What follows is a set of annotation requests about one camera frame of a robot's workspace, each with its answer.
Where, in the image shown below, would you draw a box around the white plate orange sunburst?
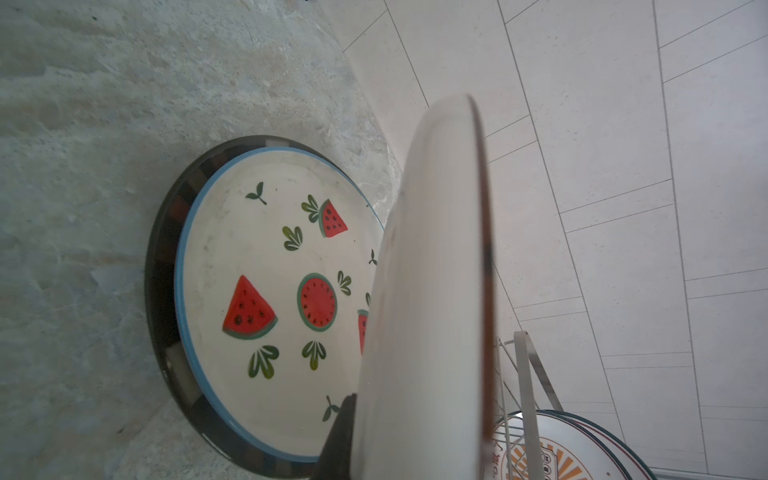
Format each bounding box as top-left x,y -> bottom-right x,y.
483,412 -> 631,479

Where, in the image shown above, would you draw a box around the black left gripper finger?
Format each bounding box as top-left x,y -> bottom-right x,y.
310,393 -> 357,480

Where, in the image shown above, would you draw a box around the metal wire dish rack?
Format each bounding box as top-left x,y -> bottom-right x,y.
495,330 -> 563,480

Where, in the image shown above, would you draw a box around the white plate red characters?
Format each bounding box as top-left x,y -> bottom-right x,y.
559,412 -> 657,480

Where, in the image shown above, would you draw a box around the white blue leaf plate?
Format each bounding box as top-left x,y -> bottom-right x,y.
350,95 -> 495,479

